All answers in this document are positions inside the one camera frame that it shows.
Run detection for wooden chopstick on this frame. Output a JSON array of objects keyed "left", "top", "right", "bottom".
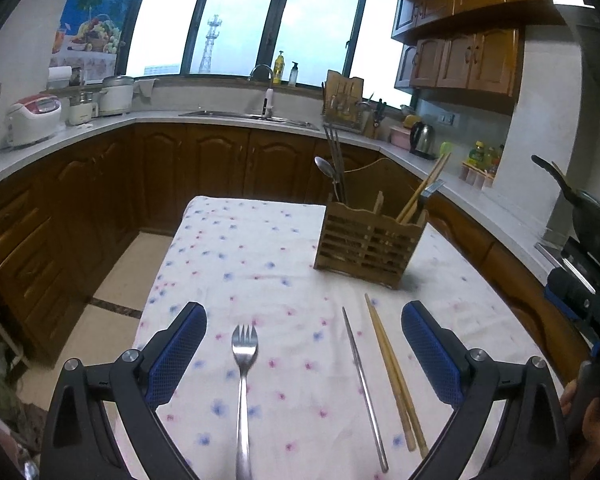
[
  {"left": 396, "top": 159, "right": 444, "bottom": 224},
  {"left": 371, "top": 306, "right": 430, "bottom": 460},
  {"left": 395, "top": 152, "right": 451, "bottom": 224},
  {"left": 398, "top": 154, "right": 453, "bottom": 226},
  {"left": 364, "top": 294, "right": 416, "bottom": 452}
]

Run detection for steel spoon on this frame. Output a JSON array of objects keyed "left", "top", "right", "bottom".
[{"left": 314, "top": 156, "right": 340, "bottom": 202}]

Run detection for steel chopstick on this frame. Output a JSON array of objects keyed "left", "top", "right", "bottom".
[
  {"left": 341, "top": 307, "right": 389, "bottom": 474},
  {"left": 323, "top": 125, "right": 347, "bottom": 204}
]

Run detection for kitchen sink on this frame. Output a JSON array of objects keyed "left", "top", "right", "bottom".
[{"left": 178, "top": 110, "right": 319, "bottom": 131}]

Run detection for chrome kitchen faucet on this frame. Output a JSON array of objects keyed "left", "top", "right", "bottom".
[{"left": 249, "top": 63, "right": 276, "bottom": 118}]

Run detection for person's right hand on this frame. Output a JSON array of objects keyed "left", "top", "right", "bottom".
[{"left": 559, "top": 379, "right": 600, "bottom": 469}]

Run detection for black wok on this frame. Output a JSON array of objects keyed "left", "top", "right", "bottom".
[{"left": 531, "top": 154, "right": 600, "bottom": 264}]

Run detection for spice jar rack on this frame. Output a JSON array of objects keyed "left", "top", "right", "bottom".
[{"left": 460, "top": 162, "right": 494, "bottom": 190}]

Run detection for green yellow bottle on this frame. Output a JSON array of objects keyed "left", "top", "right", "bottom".
[{"left": 467, "top": 141, "right": 504, "bottom": 174}]

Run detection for green cup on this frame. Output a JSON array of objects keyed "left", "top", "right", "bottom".
[{"left": 439, "top": 141, "right": 454, "bottom": 158}]

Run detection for lower wooden cabinets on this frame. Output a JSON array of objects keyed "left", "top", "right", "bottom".
[{"left": 0, "top": 122, "right": 586, "bottom": 382}]

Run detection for wooden cabinets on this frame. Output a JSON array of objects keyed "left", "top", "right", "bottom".
[
  {"left": 0, "top": 122, "right": 586, "bottom": 382},
  {"left": 391, "top": 0, "right": 563, "bottom": 115}
]

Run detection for wooden utensil holder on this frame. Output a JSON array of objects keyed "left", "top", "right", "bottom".
[{"left": 314, "top": 158, "right": 428, "bottom": 289}]

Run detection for steel electric kettle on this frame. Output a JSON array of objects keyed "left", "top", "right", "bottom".
[{"left": 410, "top": 122, "right": 434, "bottom": 159}]

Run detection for floral white tablecloth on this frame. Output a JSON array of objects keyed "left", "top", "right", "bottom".
[{"left": 134, "top": 196, "right": 539, "bottom": 479}]

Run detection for pink container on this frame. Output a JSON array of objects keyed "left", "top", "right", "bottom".
[{"left": 389, "top": 127, "right": 411, "bottom": 151}]

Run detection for black knife block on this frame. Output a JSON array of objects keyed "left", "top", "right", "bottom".
[{"left": 373, "top": 99, "right": 387, "bottom": 128}]

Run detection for upper wooden cabinets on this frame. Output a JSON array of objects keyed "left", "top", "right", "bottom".
[{"left": 391, "top": 0, "right": 563, "bottom": 115}]

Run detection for countertop dish rack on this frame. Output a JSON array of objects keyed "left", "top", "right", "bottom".
[{"left": 322, "top": 70, "right": 370, "bottom": 133}]

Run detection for white red rice cooker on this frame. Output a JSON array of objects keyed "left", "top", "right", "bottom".
[{"left": 5, "top": 93, "right": 61, "bottom": 148}]

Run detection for small white appliance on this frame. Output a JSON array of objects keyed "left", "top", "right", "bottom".
[{"left": 67, "top": 91, "right": 99, "bottom": 126}]

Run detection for clear soap dispenser bottle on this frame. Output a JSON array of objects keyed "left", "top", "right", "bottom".
[{"left": 288, "top": 62, "right": 299, "bottom": 87}]

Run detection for paper towel roll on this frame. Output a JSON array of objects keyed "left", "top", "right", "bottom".
[{"left": 46, "top": 65, "right": 72, "bottom": 90}]

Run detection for yellow oil bottle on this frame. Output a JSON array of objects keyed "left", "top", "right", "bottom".
[{"left": 272, "top": 51, "right": 285, "bottom": 84}]

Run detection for fruit beach wall poster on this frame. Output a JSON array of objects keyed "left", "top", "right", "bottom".
[{"left": 50, "top": 0, "right": 132, "bottom": 84}]

